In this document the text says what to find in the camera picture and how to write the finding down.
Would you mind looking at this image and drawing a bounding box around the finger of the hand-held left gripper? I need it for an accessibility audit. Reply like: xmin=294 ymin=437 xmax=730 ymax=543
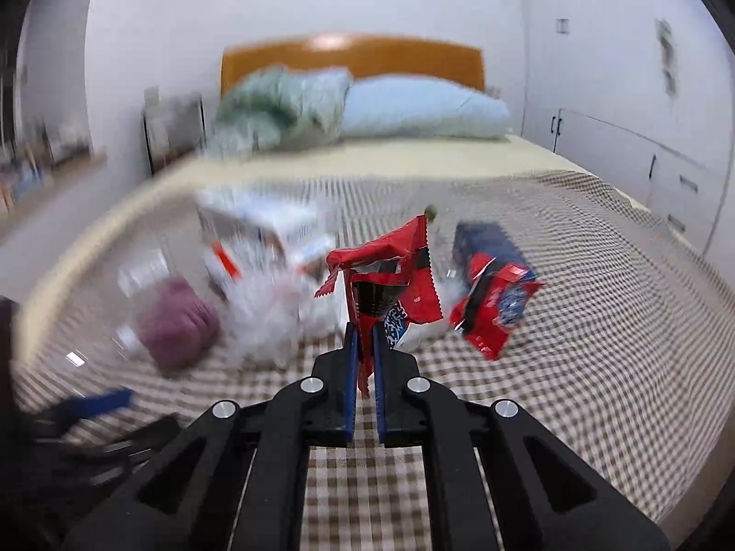
xmin=40 ymin=413 xmax=185 ymax=472
xmin=34 ymin=387 xmax=137 ymax=431

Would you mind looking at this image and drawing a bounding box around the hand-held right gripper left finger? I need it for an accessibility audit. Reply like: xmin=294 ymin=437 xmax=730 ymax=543
xmin=60 ymin=321 xmax=362 ymax=551

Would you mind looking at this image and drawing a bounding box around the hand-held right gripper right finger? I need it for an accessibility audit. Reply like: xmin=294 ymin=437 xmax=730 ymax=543
xmin=370 ymin=327 xmax=673 ymax=551

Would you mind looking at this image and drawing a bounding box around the clear plastic bag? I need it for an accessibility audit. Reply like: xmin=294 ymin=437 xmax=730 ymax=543
xmin=221 ymin=267 xmax=348 ymax=371

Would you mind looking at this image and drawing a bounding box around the purple cloth ball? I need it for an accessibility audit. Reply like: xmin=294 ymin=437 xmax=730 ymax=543
xmin=138 ymin=276 xmax=222 ymax=374

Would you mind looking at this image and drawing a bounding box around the clear plastic bottle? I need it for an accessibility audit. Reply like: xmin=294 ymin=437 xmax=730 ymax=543
xmin=112 ymin=241 xmax=179 ymax=362

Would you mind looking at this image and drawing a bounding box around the red snack wrapper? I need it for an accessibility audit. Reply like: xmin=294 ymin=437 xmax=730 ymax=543
xmin=448 ymin=253 xmax=545 ymax=361
xmin=313 ymin=215 xmax=444 ymax=399

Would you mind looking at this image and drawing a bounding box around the white carton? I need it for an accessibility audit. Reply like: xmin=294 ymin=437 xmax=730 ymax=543
xmin=195 ymin=189 xmax=337 ymax=293

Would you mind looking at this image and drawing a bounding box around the checkered blanket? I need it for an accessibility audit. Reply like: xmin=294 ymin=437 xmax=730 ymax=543
xmin=11 ymin=169 xmax=735 ymax=551

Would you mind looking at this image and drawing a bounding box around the bed with cream sheet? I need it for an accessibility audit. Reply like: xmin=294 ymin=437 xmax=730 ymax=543
xmin=11 ymin=135 xmax=656 ymax=357

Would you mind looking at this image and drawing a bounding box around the light blue pillow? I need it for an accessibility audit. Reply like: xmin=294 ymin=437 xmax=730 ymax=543
xmin=341 ymin=77 xmax=512 ymax=140

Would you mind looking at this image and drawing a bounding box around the bedside rack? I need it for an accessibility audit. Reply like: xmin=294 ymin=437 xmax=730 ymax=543
xmin=142 ymin=87 xmax=208 ymax=176

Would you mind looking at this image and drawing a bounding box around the green patterned quilt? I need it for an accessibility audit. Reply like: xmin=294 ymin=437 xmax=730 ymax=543
xmin=207 ymin=66 xmax=354 ymax=158

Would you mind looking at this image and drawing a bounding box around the wooden headboard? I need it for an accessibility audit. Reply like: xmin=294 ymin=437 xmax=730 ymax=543
xmin=221 ymin=34 xmax=486 ymax=98

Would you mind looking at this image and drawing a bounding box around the white wardrobe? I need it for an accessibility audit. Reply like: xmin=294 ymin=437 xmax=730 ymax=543
xmin=520 ymin=0 xmax=735 ymax=259

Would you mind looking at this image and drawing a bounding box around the wardrobe door handle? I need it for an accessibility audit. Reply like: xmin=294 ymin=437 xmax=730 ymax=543
xmin=655 ymin=18 xmax=678 ymax=96

